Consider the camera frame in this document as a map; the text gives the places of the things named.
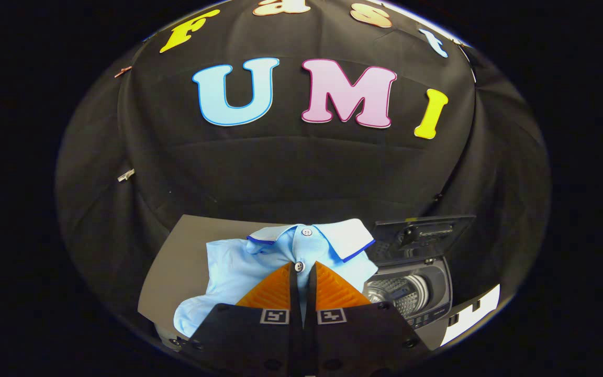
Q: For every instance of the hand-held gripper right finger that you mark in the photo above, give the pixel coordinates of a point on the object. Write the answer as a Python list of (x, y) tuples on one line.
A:
[(312, 293)]

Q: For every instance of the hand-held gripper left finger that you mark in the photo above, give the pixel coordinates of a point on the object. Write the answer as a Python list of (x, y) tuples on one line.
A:
[(294, 293)]

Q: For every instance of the light blue polo shirt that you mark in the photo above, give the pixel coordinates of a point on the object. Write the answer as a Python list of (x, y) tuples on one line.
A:
[(238, 267)]

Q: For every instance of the grey washing machine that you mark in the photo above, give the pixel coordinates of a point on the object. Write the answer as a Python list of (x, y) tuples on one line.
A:
[(437, 283)]

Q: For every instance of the grey table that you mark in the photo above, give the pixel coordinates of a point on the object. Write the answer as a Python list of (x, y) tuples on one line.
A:
[(181, 262)]

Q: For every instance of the black backdrop cloth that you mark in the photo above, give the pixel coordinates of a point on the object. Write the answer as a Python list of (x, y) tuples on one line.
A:
[(306, 173)]

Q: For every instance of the silver clip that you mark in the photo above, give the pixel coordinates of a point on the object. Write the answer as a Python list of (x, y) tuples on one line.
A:
[(126, 175)]

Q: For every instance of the pink clip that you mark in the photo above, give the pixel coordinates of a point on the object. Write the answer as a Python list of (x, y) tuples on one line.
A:
[(122, 71)]

